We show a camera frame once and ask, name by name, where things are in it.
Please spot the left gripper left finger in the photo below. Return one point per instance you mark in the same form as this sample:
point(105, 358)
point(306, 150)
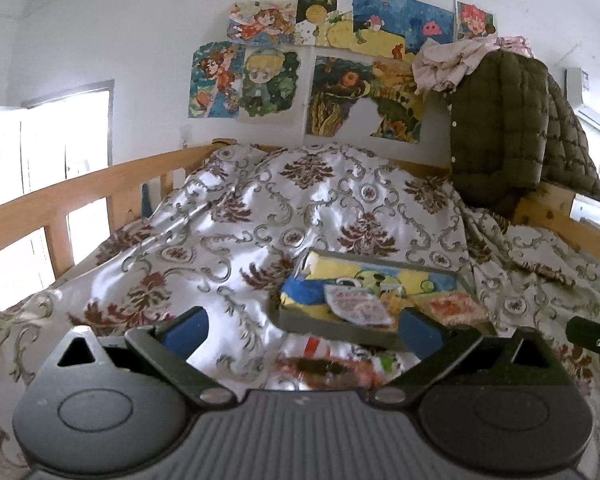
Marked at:
point(166, 346)

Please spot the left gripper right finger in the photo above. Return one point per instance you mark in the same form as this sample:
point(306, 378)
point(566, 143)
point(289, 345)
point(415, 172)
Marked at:
point(439, 349)

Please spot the rice cracker red packet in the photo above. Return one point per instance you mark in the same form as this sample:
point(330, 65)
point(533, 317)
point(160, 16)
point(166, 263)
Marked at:
point(452, 308)

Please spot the white green bean snack pouch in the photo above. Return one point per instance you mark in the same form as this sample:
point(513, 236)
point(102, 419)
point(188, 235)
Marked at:
point(357, 306)

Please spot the orange clear snack bag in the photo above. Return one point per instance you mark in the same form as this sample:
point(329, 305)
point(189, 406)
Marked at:
point(319, 366)

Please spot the frog painting tray liner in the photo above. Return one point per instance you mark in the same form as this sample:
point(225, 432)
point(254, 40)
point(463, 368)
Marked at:
point(395, 285)

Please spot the grey tray box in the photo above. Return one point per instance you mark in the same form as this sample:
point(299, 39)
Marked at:
point(297, 322)

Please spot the floral satin bedspread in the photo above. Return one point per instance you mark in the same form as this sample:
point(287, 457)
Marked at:
point(228, 238)

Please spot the olive quilted jacket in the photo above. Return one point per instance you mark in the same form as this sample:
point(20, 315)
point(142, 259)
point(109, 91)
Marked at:
point(511, 129)

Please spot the window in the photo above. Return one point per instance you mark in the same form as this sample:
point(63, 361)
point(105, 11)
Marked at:
point(43, 142)

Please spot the air conditioner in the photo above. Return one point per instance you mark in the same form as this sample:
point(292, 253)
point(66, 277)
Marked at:
point(583, 93)

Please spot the anime girl poster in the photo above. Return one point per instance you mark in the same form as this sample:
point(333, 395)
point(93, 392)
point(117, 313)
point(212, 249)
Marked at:
point(216, 80)

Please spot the pink cloth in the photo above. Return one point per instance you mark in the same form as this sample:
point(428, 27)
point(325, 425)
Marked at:
point(441, 67)

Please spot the sunflower painting poster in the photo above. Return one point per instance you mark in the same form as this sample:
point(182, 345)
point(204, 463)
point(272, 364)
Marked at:
point(339, 84)

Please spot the blond boy poster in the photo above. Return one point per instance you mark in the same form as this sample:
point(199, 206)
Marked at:
point(269, 87)

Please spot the red hair girl poster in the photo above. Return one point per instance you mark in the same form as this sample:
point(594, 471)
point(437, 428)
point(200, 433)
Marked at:
point(472, 22)

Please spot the blue sea painting poster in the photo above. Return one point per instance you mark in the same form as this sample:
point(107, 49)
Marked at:
point(378, 28)

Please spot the wooden bed frame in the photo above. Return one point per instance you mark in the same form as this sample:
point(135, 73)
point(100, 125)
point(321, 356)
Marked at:
point(119, 186)

